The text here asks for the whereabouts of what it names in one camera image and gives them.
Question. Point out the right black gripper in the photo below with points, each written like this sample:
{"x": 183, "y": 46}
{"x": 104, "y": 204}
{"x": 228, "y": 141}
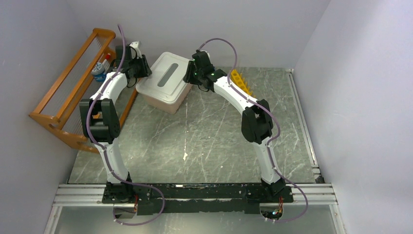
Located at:
{"x": 188, "y": 77}

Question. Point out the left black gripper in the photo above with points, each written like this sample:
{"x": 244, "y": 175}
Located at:
{"x": 146, "y": 70}

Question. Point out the white bin lid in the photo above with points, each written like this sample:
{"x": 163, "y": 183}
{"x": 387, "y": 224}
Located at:
{"x": 166, "y": 83}

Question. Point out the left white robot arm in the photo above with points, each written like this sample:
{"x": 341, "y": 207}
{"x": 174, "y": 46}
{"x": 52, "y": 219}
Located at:
{"x": 101, "y": 124}

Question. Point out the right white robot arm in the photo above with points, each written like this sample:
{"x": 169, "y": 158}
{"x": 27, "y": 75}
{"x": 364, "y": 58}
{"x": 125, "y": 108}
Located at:
{"x": 256, "y": 121}

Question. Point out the yellow test tube rack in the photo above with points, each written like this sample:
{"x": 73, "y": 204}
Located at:
{"x": 240, "y": 82}

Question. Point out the pink plastic bin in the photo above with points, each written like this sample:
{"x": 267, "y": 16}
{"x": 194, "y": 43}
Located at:
{"x": 164, "y": 103}

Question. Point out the blue white round container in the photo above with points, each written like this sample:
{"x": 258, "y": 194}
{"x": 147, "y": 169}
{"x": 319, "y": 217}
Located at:
{"x": 99, "y": 71}

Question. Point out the wooden drying rack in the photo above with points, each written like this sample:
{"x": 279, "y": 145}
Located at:
{"x": 57, "y": 112}

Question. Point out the black mounting rail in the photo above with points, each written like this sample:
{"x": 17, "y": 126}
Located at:
{"x": 194, "y": 198}

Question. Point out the aluminium frame rail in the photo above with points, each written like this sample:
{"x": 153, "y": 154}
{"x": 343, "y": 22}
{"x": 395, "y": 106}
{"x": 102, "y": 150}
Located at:
{"x": 77, "y": 209}

